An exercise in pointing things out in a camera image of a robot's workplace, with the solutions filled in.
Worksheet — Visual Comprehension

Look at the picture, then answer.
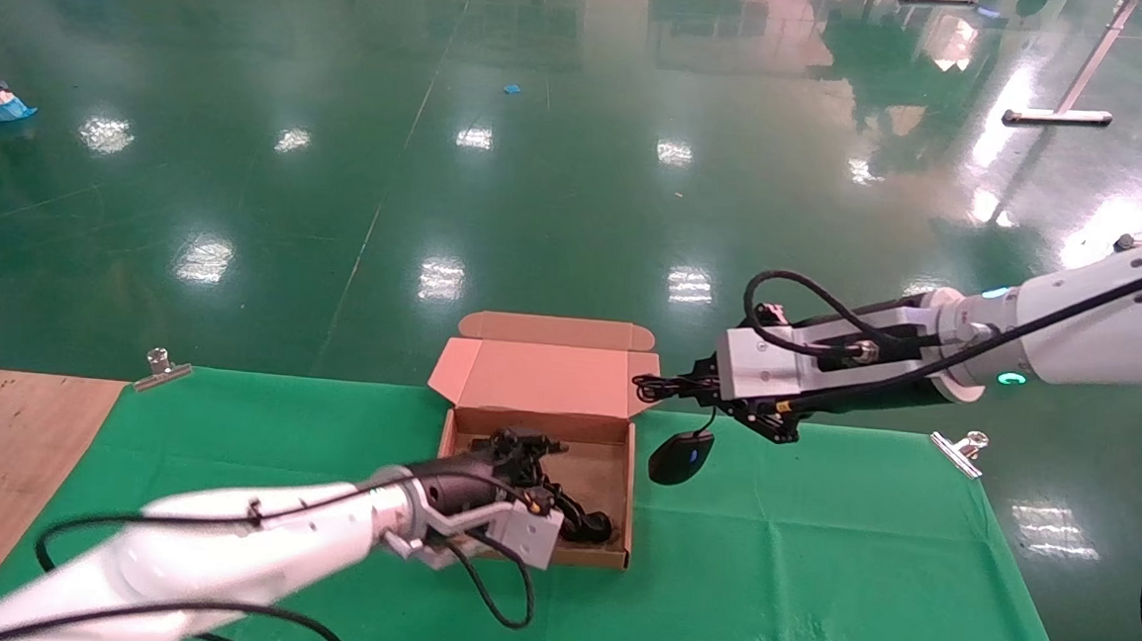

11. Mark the black right camera cable loop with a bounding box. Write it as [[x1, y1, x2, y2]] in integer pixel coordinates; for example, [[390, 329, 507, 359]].
[[739, 268, 941, 369]]

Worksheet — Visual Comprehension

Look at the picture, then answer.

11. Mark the black power cord with plug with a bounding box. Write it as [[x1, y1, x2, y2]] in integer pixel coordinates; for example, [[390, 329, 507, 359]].
[[529, 477, 619, 547]]

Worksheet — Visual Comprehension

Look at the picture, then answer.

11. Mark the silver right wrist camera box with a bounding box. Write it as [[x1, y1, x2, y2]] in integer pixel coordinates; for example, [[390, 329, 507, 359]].
[[713, 324, 834, 409]]

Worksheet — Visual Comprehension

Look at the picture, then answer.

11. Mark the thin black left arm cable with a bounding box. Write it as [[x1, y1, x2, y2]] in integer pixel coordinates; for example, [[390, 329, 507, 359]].
[[31, 447, 547, 633]]

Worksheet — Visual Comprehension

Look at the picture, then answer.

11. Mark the silver binder clip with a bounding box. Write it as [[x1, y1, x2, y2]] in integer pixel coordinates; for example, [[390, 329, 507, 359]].
[[926, 428, 992, 483], [134, 345, 197, 396]]

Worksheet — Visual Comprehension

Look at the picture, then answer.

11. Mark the black wired computer mouse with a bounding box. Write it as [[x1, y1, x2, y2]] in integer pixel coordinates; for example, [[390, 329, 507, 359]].
[[625, 369, 722, 489]]

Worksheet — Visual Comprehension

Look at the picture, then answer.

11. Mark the open brown cardboard box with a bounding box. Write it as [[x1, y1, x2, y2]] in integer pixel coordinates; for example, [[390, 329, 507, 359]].
[[416, 308, 669, 573]]

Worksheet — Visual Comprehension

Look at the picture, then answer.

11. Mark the white table leg frame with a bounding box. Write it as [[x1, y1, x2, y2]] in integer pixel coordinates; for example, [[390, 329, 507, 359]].
[[1001, 0, 1142, 135]]

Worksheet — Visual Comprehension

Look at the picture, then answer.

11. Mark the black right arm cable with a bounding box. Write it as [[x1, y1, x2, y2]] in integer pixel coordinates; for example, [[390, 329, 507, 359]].
[[779, 229, 1142, 435]]

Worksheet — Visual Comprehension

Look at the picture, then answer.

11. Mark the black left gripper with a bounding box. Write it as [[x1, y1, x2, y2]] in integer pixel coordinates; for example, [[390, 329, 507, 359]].
[[410, 422, 570, 531]]

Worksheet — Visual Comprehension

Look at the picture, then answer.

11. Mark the green table cloth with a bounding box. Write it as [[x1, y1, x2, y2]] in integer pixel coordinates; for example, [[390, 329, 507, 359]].
[[0, 355, 1096, 641]]

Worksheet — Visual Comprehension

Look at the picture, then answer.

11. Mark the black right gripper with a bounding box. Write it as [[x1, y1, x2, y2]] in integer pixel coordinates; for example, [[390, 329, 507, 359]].
[[663, 285, 940, 454]]

